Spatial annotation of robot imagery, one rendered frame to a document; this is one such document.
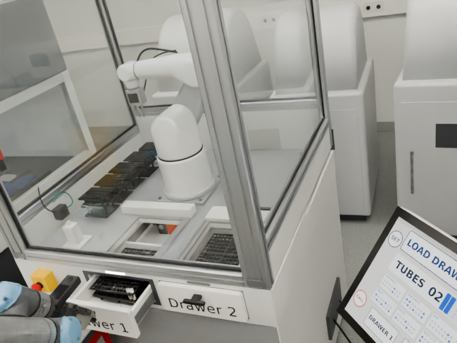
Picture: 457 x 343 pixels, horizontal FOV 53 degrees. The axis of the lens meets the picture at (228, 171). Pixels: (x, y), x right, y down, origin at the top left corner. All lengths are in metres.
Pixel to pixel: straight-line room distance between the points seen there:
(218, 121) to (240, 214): 0.26
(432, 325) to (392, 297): 0.12
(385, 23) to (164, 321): 3.20
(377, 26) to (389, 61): 0.32
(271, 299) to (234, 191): 0.36
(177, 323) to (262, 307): 0.35
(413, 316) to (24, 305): 0.92
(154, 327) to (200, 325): 0.20
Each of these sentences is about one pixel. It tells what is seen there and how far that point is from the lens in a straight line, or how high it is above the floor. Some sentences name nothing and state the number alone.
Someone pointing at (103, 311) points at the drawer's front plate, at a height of 0.92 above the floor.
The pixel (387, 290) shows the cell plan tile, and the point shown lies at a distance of 1.16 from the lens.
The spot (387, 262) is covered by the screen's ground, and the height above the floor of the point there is 1.10.
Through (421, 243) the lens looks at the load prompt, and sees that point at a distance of 1.13.
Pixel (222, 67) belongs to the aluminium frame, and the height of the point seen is 1.60.
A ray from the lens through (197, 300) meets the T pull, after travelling 1.44.
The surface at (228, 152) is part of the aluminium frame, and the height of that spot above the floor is 1.38.
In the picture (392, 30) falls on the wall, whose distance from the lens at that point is 4.20.
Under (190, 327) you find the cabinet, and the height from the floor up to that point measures 0.74.
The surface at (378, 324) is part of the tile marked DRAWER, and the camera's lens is 1.16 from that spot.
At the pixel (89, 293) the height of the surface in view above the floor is 0.86.
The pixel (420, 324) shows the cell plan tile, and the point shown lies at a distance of 1.10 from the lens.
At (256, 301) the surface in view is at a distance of 1.41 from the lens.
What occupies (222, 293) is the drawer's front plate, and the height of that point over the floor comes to 0.93.
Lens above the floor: 1.85
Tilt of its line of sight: 26 degrees down
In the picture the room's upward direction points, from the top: 12 degrees counter-clockwise
